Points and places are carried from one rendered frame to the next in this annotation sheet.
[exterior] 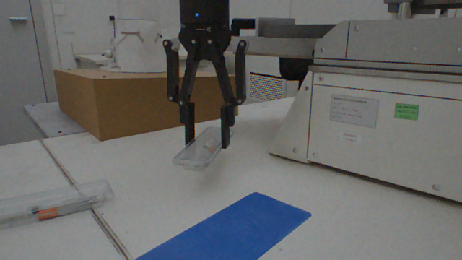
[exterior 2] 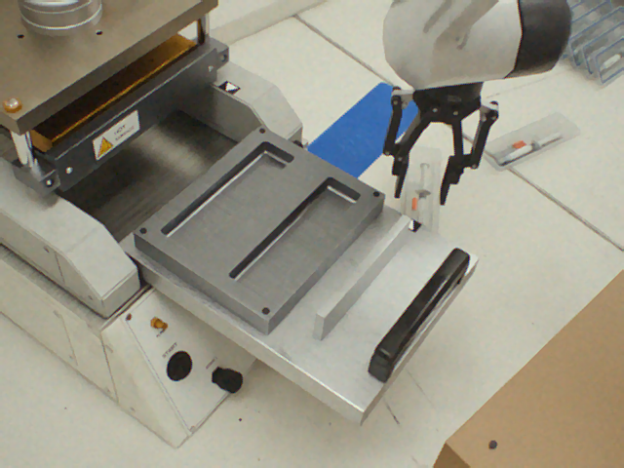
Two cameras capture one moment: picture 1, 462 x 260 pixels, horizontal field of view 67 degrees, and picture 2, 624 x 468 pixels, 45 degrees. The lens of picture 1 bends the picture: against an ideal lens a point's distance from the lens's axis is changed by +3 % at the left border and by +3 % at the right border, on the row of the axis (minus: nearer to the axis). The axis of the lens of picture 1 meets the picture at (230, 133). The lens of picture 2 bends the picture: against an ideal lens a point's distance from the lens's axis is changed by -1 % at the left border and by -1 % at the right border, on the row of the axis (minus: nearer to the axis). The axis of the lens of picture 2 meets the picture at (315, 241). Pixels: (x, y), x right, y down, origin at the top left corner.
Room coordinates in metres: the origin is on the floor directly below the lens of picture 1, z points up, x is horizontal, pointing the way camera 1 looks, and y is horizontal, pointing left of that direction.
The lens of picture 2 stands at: (1.25, -0.24, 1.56)
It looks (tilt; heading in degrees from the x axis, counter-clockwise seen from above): 50 degrees down; 169
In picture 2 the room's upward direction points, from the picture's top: 7 degrees clockwise
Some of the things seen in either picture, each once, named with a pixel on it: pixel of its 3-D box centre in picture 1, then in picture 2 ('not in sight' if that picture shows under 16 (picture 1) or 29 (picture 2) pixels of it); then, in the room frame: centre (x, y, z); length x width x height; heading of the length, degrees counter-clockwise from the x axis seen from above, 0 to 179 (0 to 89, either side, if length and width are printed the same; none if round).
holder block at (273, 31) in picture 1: (324, 30); (263, 219); (0.75, -0.20, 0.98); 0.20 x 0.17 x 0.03; 139
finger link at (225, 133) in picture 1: (225, 126); (402, 174); (0.54, 0.01, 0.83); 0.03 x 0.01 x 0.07; 167
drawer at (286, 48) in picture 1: (303, 36); (300, 250); (0.78, -0.16, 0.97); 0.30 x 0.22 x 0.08; 49
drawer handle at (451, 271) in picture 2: (253, 27); (422, 310); (0.87, -0.06, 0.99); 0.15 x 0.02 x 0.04; 139
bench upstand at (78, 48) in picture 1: (144, 46); not in sight; (3.44, 0.84, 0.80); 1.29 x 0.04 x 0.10; 127
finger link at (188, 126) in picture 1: (190, 124); (447, 180); (0.56, 0.07, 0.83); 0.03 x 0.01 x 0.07; 167
